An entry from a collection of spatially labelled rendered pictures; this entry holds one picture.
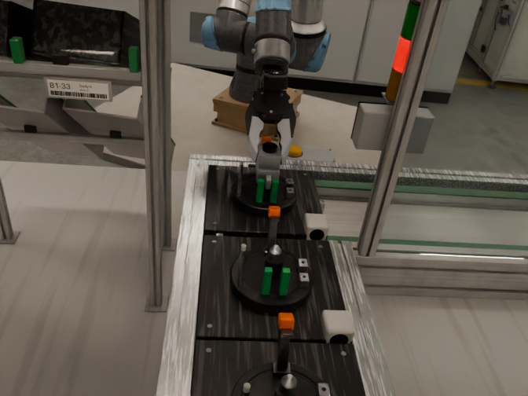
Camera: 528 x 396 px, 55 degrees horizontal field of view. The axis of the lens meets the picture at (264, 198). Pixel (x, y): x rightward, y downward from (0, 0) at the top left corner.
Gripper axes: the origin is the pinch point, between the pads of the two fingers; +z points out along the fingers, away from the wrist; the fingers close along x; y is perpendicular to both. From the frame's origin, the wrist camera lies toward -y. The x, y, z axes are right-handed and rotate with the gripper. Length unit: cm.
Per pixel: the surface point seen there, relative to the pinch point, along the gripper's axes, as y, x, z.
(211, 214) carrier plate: 2.4, 10.7, 12.0
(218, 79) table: 81, 11, -48
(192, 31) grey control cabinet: 264, 33, -157
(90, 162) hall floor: 195, 82, -38
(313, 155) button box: 23.4, -13.5, -6.8
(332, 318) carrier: -19.2, -8.8, 29.7
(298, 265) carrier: -11.8, -4.4, 21.5
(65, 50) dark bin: -28.1, 32.3, -6.5
